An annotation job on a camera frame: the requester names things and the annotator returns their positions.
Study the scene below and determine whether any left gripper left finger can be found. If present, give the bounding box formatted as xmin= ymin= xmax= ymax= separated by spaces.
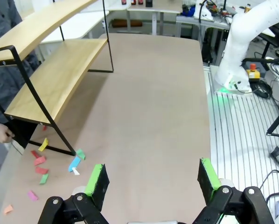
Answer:
xmin=38 ymin=163 xmax=110 ymax=224

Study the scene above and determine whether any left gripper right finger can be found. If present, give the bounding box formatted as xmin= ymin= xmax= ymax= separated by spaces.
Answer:
xmin=193 ymin=158 xmax=275 ymax=224

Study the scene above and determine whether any person right hand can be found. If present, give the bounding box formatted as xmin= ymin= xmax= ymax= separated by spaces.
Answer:
xmin=0 ymin=122 xmax=15 ymax=144

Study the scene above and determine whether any cyan paper scrap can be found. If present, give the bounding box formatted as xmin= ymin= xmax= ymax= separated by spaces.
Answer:
xmin=68 ymin=156 xmax=81 ymax=172

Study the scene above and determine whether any yellow paper scrap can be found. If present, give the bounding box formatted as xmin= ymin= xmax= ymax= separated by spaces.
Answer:
xmin=38 ymin=137 xmax=49 ymax=152

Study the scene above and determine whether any pink paper scrap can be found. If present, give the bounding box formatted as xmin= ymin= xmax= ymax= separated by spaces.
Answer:
xmin=27 ymin=190 xmax=39 ymax=201

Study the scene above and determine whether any yellow emergency stop box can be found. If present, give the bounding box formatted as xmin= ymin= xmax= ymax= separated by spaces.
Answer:
xmin=245 ymin=63 xmax=261 ymax=83

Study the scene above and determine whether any black office chair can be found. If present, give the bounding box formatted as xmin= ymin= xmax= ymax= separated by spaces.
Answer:
xmin=258 ymin=23 xmax=279 ymax=61

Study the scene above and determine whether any large white table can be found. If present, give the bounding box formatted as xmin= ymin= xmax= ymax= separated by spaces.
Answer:
xmin=38 ymin=10 xmax=111 ymax=68

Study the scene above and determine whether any cluttered grey workbench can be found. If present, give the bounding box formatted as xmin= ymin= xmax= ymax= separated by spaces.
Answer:
xmin=175 ymin=0 xmax=236 ymax=66

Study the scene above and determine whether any long brown box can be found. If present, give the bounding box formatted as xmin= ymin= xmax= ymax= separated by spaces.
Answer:
xmin=112 ymin=19 xmax=143 ymax=28

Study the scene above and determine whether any blue cloth bundle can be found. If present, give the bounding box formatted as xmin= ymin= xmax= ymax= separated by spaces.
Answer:
xmin=182 ymin=6 xmax=196 ymax=17

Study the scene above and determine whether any light wooden desk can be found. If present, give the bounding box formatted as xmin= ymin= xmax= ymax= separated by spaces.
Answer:
xmin=126 ymin=0 xmax=182 ymax=37

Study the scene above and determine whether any black cable bundle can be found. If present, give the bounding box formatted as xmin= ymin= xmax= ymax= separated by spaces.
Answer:
xmin=249 ymin=80 xmax=274 ymax=100

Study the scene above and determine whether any black frame wooden two-tier shelf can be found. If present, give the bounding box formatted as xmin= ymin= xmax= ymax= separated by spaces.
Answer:
xmin=0 ymin=0 xmax=114 ymax=156

